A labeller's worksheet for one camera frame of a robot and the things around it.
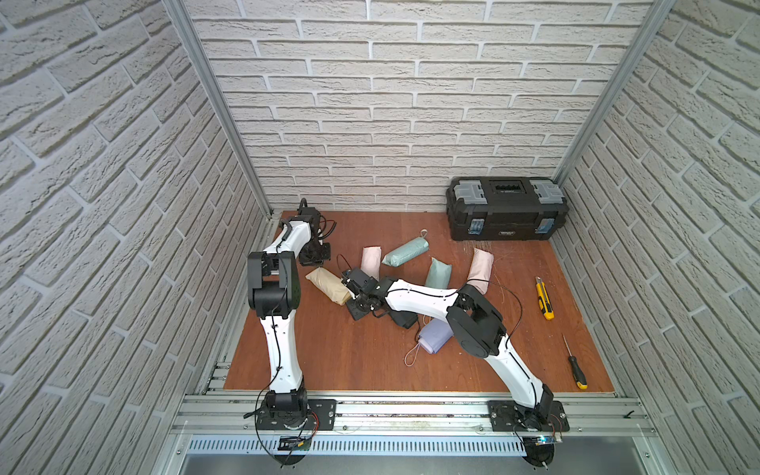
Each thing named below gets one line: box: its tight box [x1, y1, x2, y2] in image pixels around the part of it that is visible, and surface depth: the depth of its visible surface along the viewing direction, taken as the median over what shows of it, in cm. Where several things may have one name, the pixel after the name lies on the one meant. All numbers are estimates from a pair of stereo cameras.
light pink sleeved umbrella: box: [360, 246, 382, 283], surface depth 103 cm
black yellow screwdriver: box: [562, 333, 589, 390], surface depth 81 cm
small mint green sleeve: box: [424, 257, 453, 289], surface depth 101 cm
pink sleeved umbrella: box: [466, 247, 494, 295], surface depth 102 cm
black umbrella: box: [388, 309, 419, 330], surface depth 89 cm
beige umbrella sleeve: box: [304, 267, 352, 306], surface depth 97 cm
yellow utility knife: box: [535, 276, 556, 321], surface depth 96 cm
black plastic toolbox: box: [445, 176, 570, 242], surface depth 105 cm
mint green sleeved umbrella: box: [381, 229, 430, 268], surface depth 105 cm
